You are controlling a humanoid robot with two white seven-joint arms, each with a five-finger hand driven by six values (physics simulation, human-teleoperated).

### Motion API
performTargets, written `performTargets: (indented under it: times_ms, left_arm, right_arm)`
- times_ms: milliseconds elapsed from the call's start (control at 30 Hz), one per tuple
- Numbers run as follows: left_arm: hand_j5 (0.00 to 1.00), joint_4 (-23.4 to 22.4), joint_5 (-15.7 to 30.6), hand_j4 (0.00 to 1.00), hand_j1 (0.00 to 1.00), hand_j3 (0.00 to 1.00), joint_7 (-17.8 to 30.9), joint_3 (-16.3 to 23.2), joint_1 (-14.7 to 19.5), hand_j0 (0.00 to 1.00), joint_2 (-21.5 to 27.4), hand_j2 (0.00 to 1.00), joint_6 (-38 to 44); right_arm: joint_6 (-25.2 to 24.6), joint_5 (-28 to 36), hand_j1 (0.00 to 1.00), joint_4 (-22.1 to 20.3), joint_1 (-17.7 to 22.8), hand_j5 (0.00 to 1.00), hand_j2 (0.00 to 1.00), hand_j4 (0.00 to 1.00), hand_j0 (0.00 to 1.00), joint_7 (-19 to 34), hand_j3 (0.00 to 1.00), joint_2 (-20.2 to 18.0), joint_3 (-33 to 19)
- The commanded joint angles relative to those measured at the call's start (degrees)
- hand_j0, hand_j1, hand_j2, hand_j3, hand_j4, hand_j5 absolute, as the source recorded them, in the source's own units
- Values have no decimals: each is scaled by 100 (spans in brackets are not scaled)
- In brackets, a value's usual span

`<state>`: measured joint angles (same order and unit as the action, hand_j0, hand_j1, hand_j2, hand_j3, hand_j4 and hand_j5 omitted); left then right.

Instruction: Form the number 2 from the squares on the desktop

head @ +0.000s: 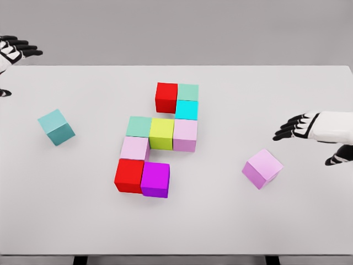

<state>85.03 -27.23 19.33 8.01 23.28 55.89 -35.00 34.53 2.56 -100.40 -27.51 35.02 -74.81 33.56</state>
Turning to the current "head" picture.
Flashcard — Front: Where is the red cube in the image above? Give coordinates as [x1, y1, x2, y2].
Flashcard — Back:
[154, 82, 178, 114]
[114, 158, 146, 194]

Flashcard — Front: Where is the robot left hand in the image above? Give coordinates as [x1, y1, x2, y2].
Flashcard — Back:
[0, 35, 44, 98]

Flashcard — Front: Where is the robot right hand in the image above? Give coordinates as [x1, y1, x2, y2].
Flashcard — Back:
[272, 111, 353, 167]

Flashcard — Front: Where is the cyan cube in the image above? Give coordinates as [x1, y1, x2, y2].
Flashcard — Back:
[174, 99, 199, 121]

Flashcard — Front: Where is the teal cube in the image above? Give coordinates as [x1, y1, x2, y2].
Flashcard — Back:
[37, 108, 76, 147]

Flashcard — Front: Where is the light pink cube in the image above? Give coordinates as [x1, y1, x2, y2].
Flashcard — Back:
[242, 149, 285, 190]
[120, 136, 151, 162]
[172, 119, 199, 153]

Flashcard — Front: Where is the yellow-green cube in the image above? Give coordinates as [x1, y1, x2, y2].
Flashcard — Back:
[148, 118, 175, 151]

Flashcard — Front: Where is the mint green cube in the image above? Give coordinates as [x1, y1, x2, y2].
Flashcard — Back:
[176, 83, 200, 102]
[126, 116, 153, 138]

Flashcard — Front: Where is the magenta cube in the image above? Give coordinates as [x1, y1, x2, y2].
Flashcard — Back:
[140, 161, 170, 199]

